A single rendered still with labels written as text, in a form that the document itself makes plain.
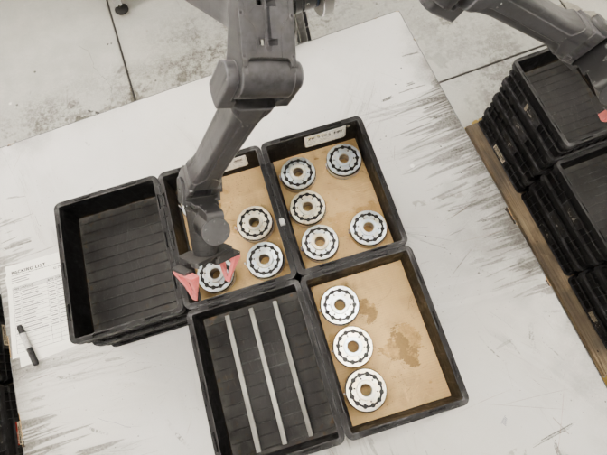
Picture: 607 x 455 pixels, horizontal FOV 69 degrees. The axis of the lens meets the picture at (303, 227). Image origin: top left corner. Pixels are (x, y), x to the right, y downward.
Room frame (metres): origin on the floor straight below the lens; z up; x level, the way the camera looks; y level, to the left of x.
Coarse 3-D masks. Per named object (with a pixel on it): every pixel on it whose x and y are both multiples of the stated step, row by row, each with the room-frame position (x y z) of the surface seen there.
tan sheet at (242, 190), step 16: (224, 176) 0.60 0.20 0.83; (240, 176) 0.59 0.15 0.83; (256, 176) 0.58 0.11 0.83; (224, 192) 0.55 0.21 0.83; (240, 192) 0.54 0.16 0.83; (256, 192) 0.53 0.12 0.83; (224, 208) 0.50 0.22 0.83; (240, 208) 0.49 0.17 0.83; (256, 224) 0.43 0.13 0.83; (240, 240) 0.39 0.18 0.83; (272, 240) 0.37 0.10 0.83; (240, 256) 0.34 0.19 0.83; (240, 272) 0.30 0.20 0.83; (288, 272) 0.27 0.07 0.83; (240, 288) 0.25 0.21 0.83
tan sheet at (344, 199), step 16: (336, 144) 0.63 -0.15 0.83; (352, 144) 0.62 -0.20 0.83; (320, 160) 0.59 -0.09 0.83; (320, 176) 0.54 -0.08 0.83; (368, 176) 0.51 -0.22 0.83; (288, 192) 0.51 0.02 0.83; (320, 192) 0.49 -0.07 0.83; (336, 192) 0.48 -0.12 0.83; (352, 192) 0.47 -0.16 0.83; (368, 192) 0.46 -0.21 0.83; (288, 208) 0.46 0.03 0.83; (304, 208) 0.45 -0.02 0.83; (336, 208) 0.43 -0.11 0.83; (352, 208) 0.42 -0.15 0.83; (368, 208) 0.41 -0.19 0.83; (320, 224) 0.39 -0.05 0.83; (336, 224) 0.38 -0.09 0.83; (320, 240) 0.34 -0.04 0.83; (384, 240) 0.30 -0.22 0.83; (304, 256) 0.30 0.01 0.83; (336, 256) 0.29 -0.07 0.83
